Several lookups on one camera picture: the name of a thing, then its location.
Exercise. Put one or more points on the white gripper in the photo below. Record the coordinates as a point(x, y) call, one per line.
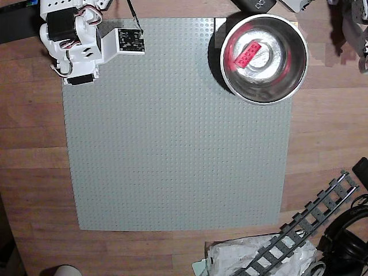
point(78, 79)

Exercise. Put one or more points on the red lego block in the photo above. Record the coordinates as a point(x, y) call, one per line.
point(247, 54)

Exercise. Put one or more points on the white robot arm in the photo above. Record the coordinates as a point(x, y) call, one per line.
point(61, 24)

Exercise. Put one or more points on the grey lego baseplate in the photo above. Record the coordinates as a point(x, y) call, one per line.
point(172, 158)

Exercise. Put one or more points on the black box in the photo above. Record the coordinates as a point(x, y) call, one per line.
point(17, 27)

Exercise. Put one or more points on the black device with white logo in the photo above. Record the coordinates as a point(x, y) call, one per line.
point(256, 5)

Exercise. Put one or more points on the stainless steel bowl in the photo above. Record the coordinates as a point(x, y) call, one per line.
point(276, 77)

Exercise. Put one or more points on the white cylindrical object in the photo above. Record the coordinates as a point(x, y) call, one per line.
point(61, 270)

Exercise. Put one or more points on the white plastic robot part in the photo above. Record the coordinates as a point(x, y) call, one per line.
point(296, 4)

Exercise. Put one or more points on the pale green paper sheet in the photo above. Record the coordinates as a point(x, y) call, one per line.
point(199, 268)

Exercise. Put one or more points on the crumpled white plastic bag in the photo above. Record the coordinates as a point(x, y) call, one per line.
point(230, 253)

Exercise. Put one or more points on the grey toy train track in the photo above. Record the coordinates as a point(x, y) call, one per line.
point(342, 189)

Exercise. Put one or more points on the black flat object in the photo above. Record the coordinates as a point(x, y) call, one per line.
point(362, 169)

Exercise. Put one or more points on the grey round wheel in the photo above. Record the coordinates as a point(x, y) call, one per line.
point(317, 268)

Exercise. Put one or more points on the black headphones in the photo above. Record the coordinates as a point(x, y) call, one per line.
point(342, 247)

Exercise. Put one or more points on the wrist camera board with mount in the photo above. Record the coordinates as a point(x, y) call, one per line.
point(130, 41)

